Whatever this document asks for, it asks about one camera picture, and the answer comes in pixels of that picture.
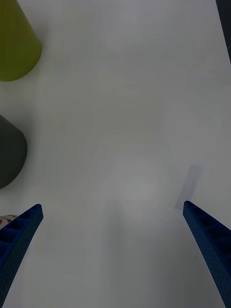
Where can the grey plastic bin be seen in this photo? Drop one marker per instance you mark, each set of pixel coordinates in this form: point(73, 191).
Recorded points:
point(10, 154)

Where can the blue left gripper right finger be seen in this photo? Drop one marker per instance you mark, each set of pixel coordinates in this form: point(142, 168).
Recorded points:
point(211, 240)

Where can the yellow-green plastic bin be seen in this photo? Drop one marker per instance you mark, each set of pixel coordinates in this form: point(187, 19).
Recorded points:
point(14, 43)

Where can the clear bottle with red cap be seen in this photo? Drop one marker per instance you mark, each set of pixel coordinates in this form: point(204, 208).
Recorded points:
point(6, 220)

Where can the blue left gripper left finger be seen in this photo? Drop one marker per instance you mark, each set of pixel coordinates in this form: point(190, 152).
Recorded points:
point(16, 240)

